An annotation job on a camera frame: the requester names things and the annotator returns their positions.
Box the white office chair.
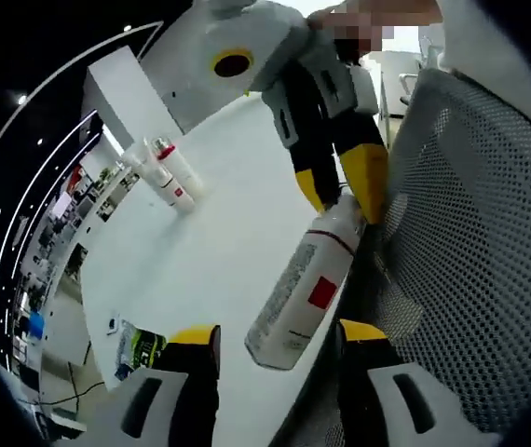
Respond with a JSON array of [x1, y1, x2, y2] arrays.
[[398, 34, 439, 106]]

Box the white bottles with red caps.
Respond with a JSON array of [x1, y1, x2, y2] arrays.
[[118, 138, 196, 214]]

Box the person's right hand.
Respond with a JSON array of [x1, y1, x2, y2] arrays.
[[306, 0, 444, 30]]

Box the black floor cable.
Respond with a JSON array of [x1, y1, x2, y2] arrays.
[[39, 360, 109, 412]]

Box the small clear packet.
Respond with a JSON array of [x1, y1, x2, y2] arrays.
[[105, 310, 123, 338]]

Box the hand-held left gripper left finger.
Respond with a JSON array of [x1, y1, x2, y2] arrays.
[[81, 324, 224, 447]]

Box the green and black packet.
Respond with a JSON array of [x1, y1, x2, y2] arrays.
[[115, 319, 170, 381]]

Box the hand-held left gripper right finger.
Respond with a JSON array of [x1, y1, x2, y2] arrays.
[[336, 318, 504, 447]]

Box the large white skincare bottle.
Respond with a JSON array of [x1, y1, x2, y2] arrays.
[[244, 193, 367, 372]]

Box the blue bin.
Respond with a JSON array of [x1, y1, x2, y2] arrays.
[[27, 310, 48, 342]]

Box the wall display screen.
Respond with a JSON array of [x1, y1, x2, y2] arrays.
[[53, 191, 74, 220]]

